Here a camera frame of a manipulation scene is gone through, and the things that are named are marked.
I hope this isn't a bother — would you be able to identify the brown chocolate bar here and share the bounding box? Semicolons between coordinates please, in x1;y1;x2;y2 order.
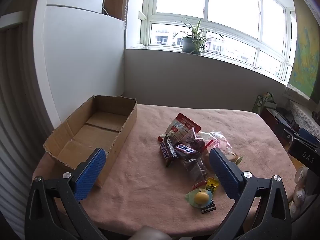
158;134;178;161

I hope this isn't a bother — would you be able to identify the person's right hand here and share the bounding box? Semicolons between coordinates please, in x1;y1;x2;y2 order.
290;167;309;219

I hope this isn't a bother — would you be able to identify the brown cardboard box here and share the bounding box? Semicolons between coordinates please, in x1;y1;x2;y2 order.
43;95;138;188

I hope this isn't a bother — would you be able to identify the dark blue chocolate bar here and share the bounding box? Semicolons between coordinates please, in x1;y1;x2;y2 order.
174;143;202;158

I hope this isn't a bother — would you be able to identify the small black candy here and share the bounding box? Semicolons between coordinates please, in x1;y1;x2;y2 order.
200;200;217;215

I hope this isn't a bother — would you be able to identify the sandwich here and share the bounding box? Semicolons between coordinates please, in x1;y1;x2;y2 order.
200;131;239;165

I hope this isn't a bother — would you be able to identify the red and white snack bag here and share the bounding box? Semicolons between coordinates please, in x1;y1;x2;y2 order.
164;113;208;153

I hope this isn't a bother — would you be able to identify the yellow and green wall map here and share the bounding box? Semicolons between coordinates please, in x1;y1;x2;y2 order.
285;0;320;100

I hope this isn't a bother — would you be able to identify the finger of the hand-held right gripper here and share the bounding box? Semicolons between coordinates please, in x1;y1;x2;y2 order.
276;122;300;147
287;128;320;167

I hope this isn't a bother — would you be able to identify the dark side cabinet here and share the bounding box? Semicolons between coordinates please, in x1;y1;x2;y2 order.
260;107;295;140

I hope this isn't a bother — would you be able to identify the white cabinet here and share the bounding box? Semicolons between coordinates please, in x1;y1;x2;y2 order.
34;0;125;130

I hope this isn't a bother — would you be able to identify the white ribbed panel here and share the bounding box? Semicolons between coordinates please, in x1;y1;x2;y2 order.
0;22;54;230

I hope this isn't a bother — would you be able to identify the white lace cloth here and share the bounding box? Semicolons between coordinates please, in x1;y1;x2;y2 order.
289;100;320;138

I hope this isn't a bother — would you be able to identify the green carton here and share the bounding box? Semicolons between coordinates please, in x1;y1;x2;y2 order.
252;92;277;115

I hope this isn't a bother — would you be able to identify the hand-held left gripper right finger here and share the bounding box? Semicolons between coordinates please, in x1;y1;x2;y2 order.
209;147;293;240

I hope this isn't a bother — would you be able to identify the potted green plant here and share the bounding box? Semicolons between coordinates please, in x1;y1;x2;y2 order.
174;17;225;55

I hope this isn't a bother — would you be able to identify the clear bag of dark snacks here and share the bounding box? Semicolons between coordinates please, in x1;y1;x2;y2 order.
179;155;213;190

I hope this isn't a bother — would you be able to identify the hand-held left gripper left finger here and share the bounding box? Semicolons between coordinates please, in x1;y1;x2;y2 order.
24;148;108;240

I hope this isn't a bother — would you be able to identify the green and yellow egg candy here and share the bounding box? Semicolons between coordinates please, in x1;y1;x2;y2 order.
185;189;214;207

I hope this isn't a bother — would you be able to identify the pink blanket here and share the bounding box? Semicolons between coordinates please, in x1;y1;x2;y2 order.
32;104;300;233

